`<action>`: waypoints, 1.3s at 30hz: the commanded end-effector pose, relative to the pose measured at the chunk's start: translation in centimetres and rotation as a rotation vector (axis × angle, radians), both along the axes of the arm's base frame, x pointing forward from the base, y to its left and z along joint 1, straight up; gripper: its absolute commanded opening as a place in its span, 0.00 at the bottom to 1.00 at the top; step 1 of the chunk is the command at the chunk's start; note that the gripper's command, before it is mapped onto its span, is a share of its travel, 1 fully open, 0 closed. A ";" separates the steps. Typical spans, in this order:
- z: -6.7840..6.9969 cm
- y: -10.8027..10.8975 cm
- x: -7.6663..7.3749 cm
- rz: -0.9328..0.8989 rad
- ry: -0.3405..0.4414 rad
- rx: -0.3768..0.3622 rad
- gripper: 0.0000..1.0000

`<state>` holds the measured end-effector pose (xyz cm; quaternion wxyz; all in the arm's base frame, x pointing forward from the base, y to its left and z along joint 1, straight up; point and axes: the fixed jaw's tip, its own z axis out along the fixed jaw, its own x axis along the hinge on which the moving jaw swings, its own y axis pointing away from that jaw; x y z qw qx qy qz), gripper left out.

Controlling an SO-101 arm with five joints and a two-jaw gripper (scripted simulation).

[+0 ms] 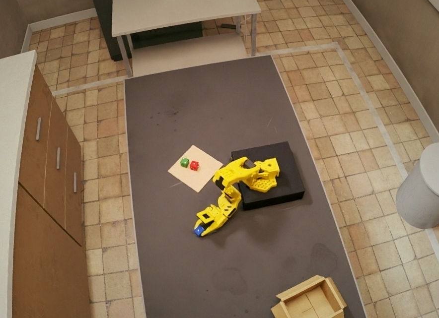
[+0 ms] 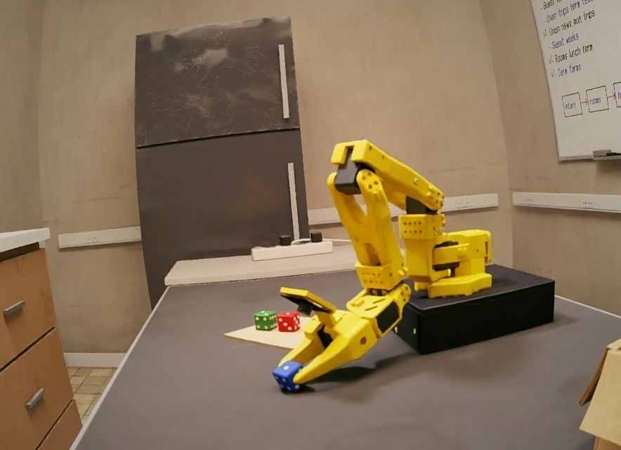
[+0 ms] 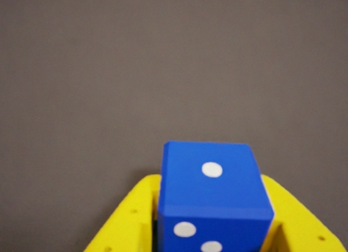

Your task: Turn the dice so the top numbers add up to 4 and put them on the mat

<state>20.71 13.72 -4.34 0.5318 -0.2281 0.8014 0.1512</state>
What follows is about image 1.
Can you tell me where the blue die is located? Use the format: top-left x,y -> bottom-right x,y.
194,226 -> 205,236

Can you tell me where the green die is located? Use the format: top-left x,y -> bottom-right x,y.
180,157 -> 190,168

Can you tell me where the red die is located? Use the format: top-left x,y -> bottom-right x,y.
190,160 -> 199,171

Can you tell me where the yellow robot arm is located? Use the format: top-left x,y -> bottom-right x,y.
213,157 -> 278,217

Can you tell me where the beige flat mat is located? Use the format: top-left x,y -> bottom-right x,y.
168,145 -> 223,193

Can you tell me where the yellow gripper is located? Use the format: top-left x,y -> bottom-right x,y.
195,204 -> 228,236

